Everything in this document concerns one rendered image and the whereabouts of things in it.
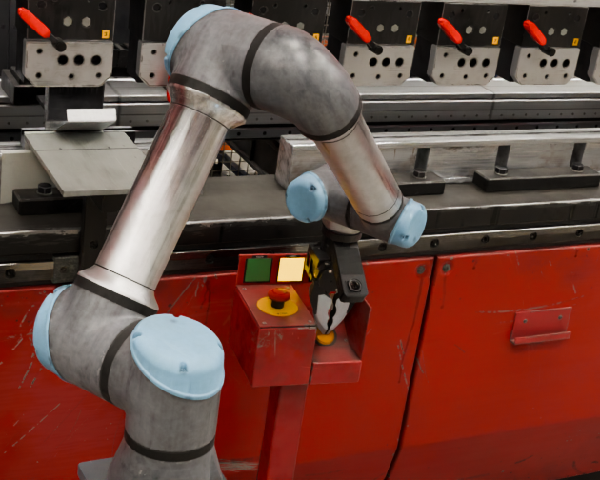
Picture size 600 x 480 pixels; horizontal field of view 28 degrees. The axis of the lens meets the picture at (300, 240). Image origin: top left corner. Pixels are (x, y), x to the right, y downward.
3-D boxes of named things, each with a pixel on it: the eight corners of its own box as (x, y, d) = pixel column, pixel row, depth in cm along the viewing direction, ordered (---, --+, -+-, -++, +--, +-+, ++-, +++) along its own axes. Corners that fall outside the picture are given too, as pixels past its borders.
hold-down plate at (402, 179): (312, 201, 230) (314, 187, 229) (300, 190, 234) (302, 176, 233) (444, 194, 243) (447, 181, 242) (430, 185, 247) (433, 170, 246)
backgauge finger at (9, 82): (31, 132, 212) (33, 105, 210) (0, 87, 233) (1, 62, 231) (97, 130, 217) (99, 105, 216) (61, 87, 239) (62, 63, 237)
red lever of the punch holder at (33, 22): (25, 8, 191) (69, 46, 196) (19, 1, 194) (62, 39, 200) (17, 15, 191) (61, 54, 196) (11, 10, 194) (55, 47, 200)
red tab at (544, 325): (513, 345, 257) (520, 316, 255) (509, 340, 259) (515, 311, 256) (570, 338, 264) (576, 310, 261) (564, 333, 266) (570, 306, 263)
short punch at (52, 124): (46, 132, 209) (49, 80, 205) (43, 129, 211) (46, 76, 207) (101, 131, 213) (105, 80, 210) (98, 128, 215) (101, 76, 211)
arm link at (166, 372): (176, 465, 145) (187, 368, 139) (94, 421, 151) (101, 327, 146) (236, 427, 154) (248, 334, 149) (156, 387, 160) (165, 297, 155)
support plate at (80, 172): (63, 197, 186) (63, 190, 185) (24, 139, 207) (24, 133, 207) (172, 192, 194) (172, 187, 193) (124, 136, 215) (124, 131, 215)
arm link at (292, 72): (355, 27, 148) (439, 208, 189) (283, 6, 153) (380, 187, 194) (310, 103, 145) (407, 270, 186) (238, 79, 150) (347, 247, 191)
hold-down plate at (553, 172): (485, 192, 247) (488, 179, 246) (470, 183, 252) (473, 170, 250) (599, 187, 260) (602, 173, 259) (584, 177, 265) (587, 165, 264)
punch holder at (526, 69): (513, 85, 244) (530, 5, 237) (490, 72, 251) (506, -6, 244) (571, 85, 250) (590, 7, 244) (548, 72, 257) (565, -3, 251)
